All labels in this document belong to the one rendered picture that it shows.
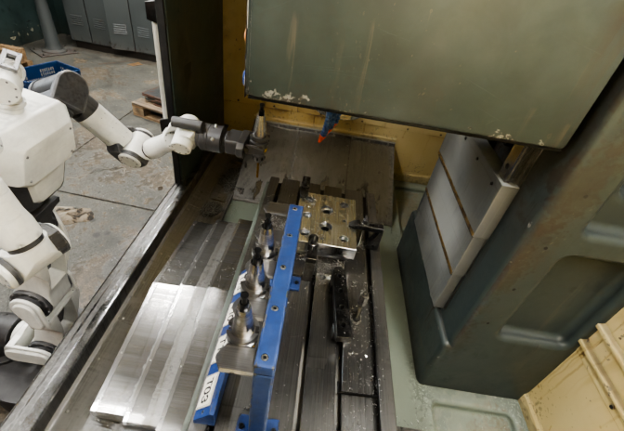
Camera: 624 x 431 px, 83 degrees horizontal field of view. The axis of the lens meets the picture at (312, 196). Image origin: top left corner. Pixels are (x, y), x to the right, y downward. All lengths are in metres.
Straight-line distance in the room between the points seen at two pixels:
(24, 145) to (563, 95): 1.17
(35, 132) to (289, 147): 1.37
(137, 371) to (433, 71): 1.15
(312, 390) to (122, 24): 5.50
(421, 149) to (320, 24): 1.73
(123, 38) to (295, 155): 4.29
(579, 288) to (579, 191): 0.38
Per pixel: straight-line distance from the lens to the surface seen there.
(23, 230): 0.87
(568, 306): 1.28
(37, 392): 1.26
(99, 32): 6.24
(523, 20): 0.73
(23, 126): 1.12
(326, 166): 2.08
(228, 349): 0.72
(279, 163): 2.07
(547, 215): 0.94
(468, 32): 0.71
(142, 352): 1.33
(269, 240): 0.83
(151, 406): 1.25
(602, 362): 1.33
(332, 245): 1.24
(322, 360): 1.08
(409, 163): 2.36
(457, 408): 1.52
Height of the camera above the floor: 1.84
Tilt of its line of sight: 37 degrees down
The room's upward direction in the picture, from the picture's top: 10 degrees clockwise
